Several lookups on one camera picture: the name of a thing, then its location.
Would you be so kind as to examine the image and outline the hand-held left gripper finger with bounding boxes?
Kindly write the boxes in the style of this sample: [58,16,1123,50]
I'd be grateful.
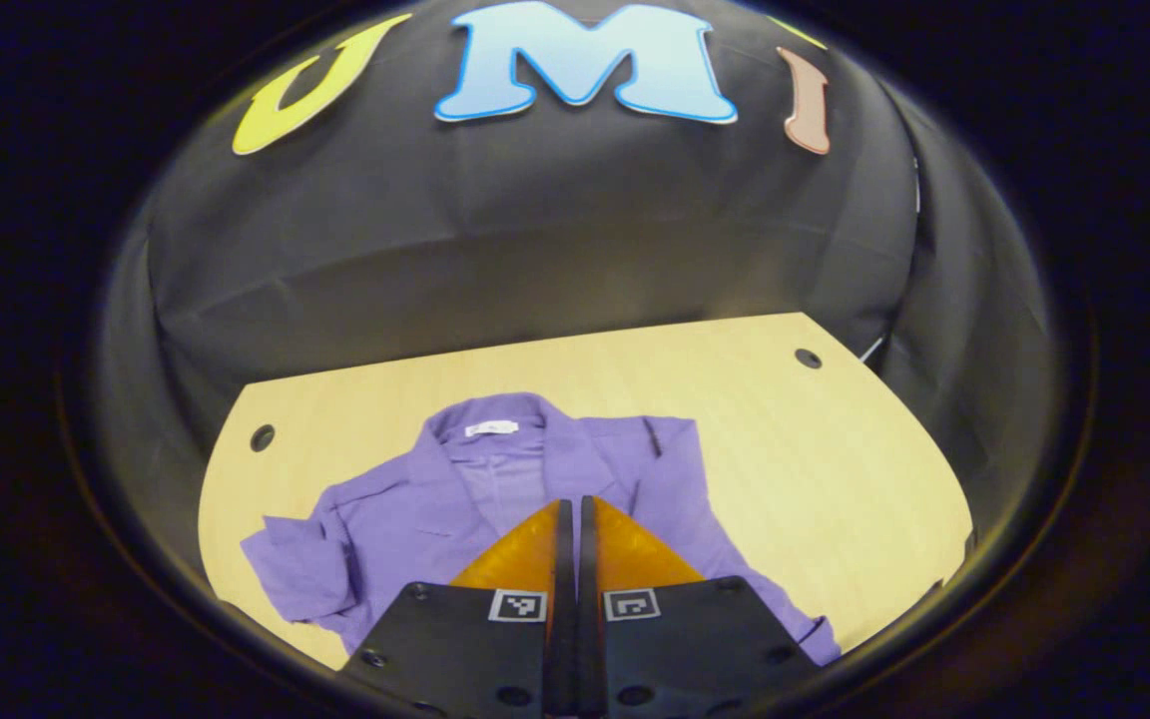
[578,494,821,719]
[335,497,576,719]

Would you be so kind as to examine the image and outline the purple collared shirt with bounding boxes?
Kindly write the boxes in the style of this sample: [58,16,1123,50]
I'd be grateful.
[239,391,844,668]

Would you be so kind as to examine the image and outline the black backdrop cloth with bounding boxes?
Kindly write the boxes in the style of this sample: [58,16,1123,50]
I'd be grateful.
[96,0,1055,520]

